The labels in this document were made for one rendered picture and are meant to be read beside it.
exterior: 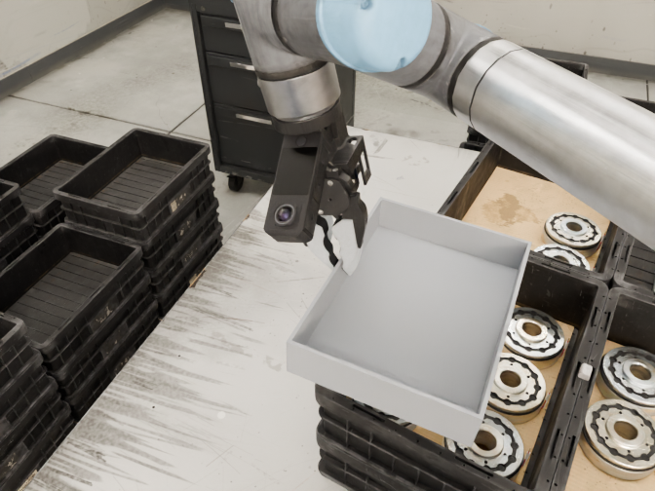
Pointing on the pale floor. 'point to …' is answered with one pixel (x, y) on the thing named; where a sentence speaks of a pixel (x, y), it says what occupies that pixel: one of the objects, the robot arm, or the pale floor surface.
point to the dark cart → (241, 96)
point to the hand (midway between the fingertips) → (340, 269)
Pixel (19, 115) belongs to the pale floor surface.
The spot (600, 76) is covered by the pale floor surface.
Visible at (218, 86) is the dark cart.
